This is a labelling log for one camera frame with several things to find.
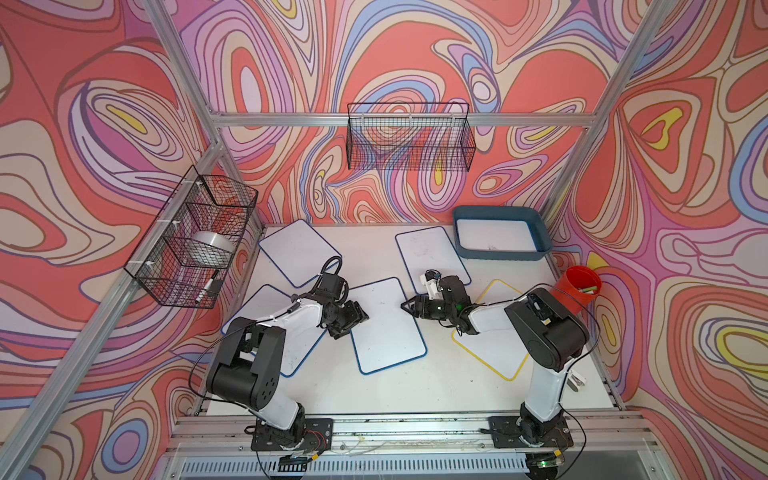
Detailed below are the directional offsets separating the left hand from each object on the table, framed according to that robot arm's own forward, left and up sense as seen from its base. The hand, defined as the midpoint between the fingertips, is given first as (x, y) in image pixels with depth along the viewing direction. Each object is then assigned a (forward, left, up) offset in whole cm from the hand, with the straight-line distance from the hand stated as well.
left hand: (366, 323), depth 91 cm
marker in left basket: (+2, +37, +23) cm, 44 cm away
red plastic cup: (+9, -62, +12) cm, 64 cm away
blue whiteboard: (+38, -49, -1) cm, 63 cm away
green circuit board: (-35, +17, -5) cm, 39 cm away
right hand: (+4, -12, -1) cm, 13 cm away
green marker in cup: (+6, -67, +11) cm, 69 cm away
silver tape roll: (+4, +35, +32) cm, 47 cm away
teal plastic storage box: (+44, -63, +6) cm, 77 cm away
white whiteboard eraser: (-17, -58, 0) cm, 60 cm away
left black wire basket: (+4, +42, +28) cm, 51 cm away
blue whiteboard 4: (-2, -8, -4) cm, 9 cm away
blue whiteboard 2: (+32, +27, -3) cm, 42 cm away
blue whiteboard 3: (+32, -23, -1) cm, 39 cm away
